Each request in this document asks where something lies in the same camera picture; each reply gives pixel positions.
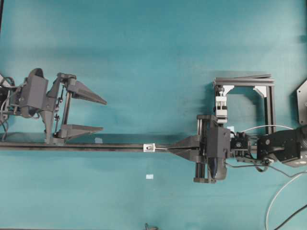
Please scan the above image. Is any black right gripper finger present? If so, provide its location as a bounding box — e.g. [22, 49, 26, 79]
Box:
[67, 80, 107, 105]

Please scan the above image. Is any grey wire gripper finger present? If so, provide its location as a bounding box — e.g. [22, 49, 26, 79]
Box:
[169, 150, 201, 162]
[169, 135, 201, 150]

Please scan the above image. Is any grey open gripper body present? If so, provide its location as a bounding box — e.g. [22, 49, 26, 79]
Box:
[39, 73, 76, 144]

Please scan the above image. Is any grey gripper body holding wire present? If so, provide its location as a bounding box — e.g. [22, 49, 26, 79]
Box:
[194, 115, 231, 184]

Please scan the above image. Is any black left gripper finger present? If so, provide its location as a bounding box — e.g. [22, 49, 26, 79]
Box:
[61, 124, 103, 139]

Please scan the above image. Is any thin grey wire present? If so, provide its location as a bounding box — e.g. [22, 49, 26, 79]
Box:
[155, 125, 295, 152]

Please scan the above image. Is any black arm behind open gripper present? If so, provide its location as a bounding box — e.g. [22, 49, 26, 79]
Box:
[0, 74, 27, 142]

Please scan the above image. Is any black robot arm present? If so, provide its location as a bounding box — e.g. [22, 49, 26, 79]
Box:
[40, 73, 307, 184]

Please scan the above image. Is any pale tape square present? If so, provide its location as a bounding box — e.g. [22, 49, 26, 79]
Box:
[145, 174, 154, 180]

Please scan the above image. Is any grey wrist camera housing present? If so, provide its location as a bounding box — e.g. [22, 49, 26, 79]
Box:
[206, 121, 232, 180]

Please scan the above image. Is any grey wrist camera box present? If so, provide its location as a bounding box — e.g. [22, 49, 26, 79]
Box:
[19, 68, 48, 118]

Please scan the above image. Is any white clamp fitting on frame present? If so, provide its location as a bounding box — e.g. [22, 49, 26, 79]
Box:
[215, 86, 227, 124]

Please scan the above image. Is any white metal fitting on rail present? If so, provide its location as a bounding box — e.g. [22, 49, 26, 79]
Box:
[143, 143, 156, 152]

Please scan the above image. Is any long black extrusion rail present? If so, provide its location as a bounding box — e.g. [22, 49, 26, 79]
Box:
[0, 141, 200, 153]

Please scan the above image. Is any black aluminium extrusion frame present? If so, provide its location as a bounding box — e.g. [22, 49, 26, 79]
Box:
[213, 74, 276, 134]

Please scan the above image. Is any thick grey blurred cable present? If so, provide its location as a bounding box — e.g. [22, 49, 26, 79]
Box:
[265, 172, 307, 230]

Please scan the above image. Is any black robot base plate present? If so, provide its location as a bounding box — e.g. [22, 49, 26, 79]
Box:
[296, 80, 307, 125]

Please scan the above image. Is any black camera cable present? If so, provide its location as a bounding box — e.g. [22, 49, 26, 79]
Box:
[225, 160, 307, 230]

